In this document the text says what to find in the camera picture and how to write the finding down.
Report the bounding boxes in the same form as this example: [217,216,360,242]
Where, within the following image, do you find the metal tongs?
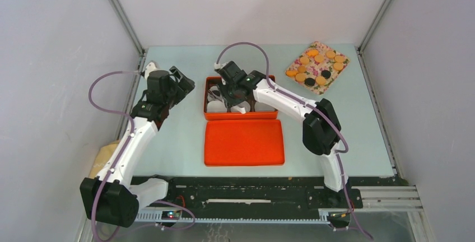
[221,94,249,110]

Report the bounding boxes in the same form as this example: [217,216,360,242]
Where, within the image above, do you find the black sandwich cookie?
[304,78,316,87]
[321,70,332,80]

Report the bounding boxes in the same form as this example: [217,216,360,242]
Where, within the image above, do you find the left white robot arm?
[80,62,195,227]

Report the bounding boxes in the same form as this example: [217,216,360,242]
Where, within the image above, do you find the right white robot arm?
[214,61,348,207]

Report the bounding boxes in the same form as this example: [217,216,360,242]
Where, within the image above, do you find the white paper cup bottom-middle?
[230,104,250,114]

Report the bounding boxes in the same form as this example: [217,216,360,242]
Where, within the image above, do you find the white paper cup top-left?
[207,86,223,102]

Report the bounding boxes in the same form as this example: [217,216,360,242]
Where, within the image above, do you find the orange cookie tin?
[203,76,278,121]

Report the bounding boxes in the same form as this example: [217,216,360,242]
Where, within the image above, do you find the white paper cup bottom-left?
[206,100,227,113]

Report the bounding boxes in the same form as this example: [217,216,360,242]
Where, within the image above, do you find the white paper cup bottom-right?
[254,102,275,112]

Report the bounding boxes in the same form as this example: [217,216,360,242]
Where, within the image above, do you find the orange tin lid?
[204,119,285,167]

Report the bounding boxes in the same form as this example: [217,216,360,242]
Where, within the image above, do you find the orange cookie on tray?
[333,62,344,71]
[314,54,325,64]
[299,56,310,65]
[325,50,336,59]
[306,49,319,57]
[334,55,346,63]
[295,73,307,82]

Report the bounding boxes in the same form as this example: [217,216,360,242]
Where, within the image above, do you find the yellow cloth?
[89,140,120,178]

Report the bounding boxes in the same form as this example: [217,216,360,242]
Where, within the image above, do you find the floral tray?
[285,41,350,95]

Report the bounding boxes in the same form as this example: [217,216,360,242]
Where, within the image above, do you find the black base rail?
[133,175,364,220]

